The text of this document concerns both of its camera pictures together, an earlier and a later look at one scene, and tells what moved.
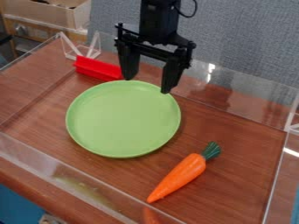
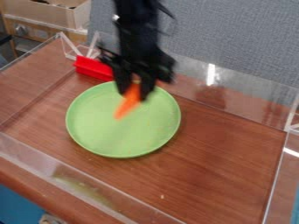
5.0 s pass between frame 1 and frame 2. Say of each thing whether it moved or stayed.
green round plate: stayed
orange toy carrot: moved
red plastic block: stayed
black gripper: moved
